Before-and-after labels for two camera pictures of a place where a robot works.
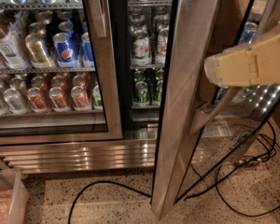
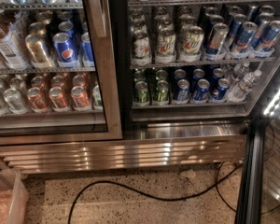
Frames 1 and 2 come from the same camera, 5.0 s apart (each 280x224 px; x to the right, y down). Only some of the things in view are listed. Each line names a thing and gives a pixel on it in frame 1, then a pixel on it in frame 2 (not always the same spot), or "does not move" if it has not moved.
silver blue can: x=248 y=34 → x=215 y=47
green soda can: x=141 y=94 does not move
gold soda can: x=37 y=51 does not move
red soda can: x=79 y=99 does not move
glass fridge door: x=204 y=129 → x=263 y=187
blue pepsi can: x=64 y=51 does not move
